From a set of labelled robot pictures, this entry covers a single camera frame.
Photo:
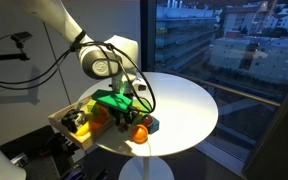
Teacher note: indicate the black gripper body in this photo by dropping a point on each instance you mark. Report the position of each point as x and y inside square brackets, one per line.
[123, 116]

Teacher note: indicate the maroon ball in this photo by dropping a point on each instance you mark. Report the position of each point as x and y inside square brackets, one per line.
[147, 120]

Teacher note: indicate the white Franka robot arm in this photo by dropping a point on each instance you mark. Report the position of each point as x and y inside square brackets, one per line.
[97, 63]

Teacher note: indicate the blue toy block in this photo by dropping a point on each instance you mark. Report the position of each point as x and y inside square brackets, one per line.
[155, 126]

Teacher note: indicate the orange ball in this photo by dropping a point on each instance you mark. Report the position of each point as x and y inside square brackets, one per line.
[140, 134]

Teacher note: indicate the orange foam cube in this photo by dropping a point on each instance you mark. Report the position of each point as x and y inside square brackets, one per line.
[97, 124]

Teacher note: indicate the green foam cube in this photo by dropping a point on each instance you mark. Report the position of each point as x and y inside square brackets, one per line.
[91, 106]

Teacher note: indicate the wooden tray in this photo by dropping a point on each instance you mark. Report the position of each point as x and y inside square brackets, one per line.
[84, 141]

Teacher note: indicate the black equipment cart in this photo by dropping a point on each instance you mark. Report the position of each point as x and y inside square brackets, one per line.
[34, 153]

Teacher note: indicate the window handrail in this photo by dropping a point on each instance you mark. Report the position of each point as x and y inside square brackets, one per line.
[230, 89]

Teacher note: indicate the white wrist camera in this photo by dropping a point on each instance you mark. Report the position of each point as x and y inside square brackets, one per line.
[140, 85]

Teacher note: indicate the white table pedestal base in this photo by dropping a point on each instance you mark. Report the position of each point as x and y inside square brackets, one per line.
[144, 170]

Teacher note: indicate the dark window frame post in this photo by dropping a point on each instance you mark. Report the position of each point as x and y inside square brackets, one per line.
[148, 33]

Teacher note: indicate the black external camera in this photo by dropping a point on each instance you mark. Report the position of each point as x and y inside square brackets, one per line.
[21, 36]

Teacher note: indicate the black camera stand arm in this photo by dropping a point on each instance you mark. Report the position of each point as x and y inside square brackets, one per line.
[4, 57]

